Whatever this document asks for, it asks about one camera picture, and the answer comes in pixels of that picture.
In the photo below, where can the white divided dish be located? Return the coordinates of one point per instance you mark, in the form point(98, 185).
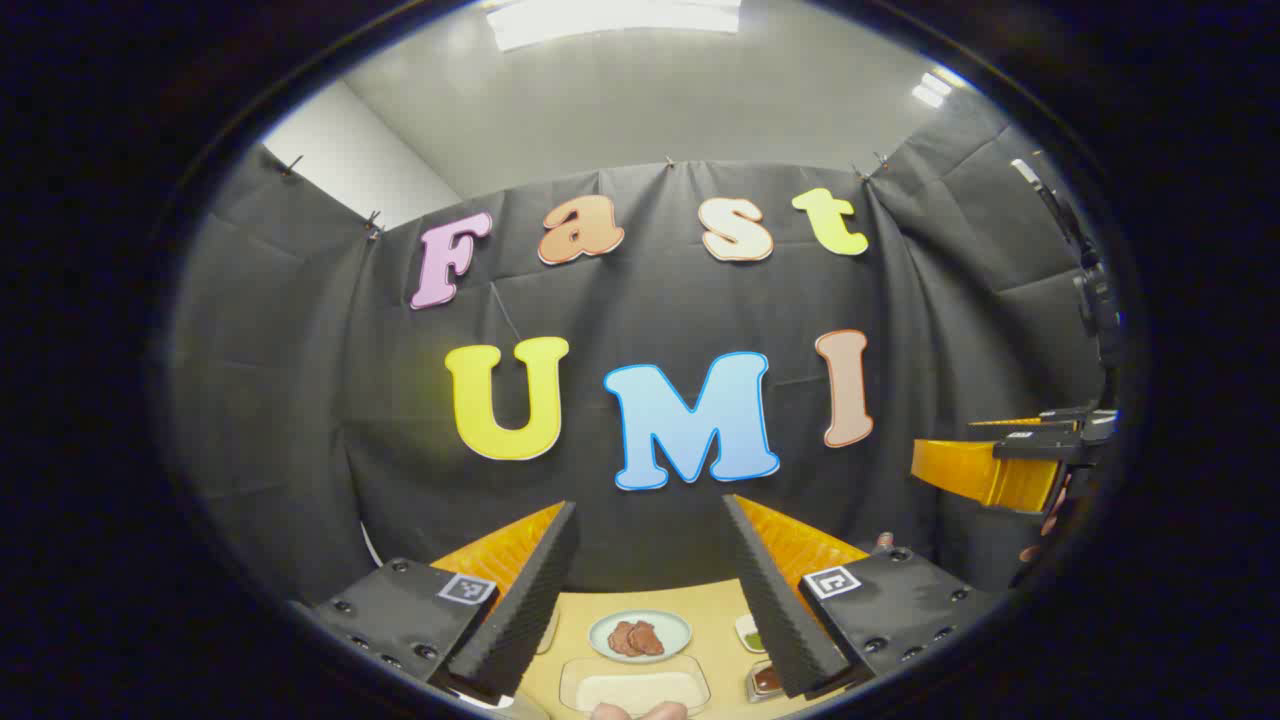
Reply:
point(748, 625)

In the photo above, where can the brown meat slices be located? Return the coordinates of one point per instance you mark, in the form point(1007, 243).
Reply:
point(635, 638)

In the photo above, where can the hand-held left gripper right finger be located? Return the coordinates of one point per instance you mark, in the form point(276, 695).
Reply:
point(775, 610)

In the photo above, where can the clear tray of rice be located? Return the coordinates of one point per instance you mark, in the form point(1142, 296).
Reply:
point(635, 688)

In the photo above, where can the black backdrop cloth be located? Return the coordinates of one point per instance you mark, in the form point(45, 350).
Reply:
point(300, 400)

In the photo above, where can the small ceiling light panel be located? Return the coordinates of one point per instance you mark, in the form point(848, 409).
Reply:
point(930, 90)

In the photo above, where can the light green round plate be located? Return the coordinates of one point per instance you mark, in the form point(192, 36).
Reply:
point(600, 640)

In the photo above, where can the large ceiling light panel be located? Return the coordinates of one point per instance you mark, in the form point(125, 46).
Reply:
point(610, 18)

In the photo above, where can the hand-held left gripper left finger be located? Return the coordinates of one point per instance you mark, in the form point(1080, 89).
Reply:
point(525, 610)

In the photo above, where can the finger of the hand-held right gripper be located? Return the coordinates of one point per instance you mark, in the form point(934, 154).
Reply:
point(1040, 448)
point(1095, 425)

